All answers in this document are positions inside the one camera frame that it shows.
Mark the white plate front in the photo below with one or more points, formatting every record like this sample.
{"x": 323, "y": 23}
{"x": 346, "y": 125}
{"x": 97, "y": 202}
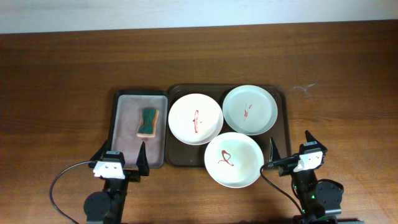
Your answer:
{"x": 233, "y": 160}

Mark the large brown serving tray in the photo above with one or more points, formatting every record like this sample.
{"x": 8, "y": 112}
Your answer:
{"x": 180, "y": 154}

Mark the white plate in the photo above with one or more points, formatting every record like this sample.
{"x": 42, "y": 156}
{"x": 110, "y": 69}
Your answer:
{"x": 233, "y": 160}
{"x": 195, "y": 119}

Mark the green and orange sponge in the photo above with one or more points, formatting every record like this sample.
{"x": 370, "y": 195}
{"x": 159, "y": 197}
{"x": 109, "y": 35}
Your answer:
{"x": 147, "y": 127}

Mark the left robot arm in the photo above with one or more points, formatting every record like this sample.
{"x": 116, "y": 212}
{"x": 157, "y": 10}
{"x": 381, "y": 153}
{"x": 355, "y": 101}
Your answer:
{"x": 107, "y": 205}

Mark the pale green plate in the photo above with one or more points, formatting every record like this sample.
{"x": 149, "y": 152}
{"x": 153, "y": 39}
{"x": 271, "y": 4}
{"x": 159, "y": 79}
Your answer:
{"x": 250, "y": 110}

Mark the small black water tray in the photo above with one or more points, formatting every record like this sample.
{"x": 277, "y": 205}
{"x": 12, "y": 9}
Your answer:
{"x": 126, "y": 118}

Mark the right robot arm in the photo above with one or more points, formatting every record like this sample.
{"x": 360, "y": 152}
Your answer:
{"x": 318, "y": 200}

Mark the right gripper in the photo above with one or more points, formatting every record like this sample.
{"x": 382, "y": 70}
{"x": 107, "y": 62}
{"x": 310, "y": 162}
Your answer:
{"x": 274, "y": 155}

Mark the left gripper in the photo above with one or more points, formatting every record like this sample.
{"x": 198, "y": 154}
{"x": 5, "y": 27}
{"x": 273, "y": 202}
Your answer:
{"x": 134, "y": 175}

